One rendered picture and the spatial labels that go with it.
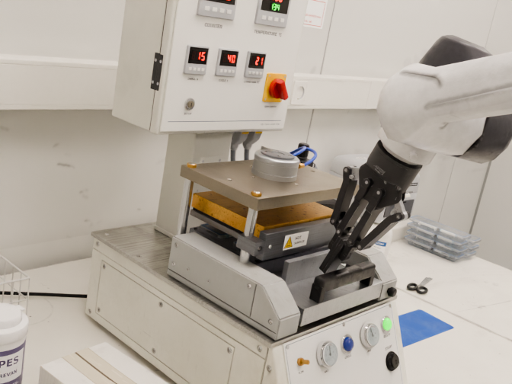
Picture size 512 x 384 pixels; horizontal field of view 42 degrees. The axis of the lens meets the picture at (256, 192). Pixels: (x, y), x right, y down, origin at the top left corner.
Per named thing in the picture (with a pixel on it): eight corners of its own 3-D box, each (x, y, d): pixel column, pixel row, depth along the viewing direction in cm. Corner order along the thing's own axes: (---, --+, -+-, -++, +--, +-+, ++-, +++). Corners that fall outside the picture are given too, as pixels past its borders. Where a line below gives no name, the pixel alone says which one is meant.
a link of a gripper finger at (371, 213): (390, 184, 101) (397, 190, 101) (356, 240, 106) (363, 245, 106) (376, 186, 98) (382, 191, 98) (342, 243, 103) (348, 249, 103)
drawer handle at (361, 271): (308, 299, 102) (313, 275, 101) (363, 280, 113) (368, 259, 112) (318, 304, 100) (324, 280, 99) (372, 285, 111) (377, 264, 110)
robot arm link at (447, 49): (439, 168, 82) (497, 185, 87) (500, 76, 76) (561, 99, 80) (382, 99, 96) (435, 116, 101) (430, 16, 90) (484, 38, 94)
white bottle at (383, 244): (372, 266, 183) (385, 217, 179) (386, 273, 180) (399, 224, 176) (361, 268, 180) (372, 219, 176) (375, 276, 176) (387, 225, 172)
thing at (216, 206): (189, 214, 115) (197, 161, 112) (273, 202, 131) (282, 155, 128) (260, 251, 104) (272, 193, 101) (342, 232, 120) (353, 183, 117)
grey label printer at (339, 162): (320, 200, 221) (331, 152, 216) (357, 196, 235) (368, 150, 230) (379, 227, 204) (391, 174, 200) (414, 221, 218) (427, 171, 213)
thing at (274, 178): (150, 203, 116) (160, 132, 113) (267, 189, 139) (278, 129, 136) (248, 254, 101) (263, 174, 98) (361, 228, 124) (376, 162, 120)
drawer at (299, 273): (173, 257, 117) (180, 216, 115) (257, 240, 133) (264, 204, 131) (299, 331, 99) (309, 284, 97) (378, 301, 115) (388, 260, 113)
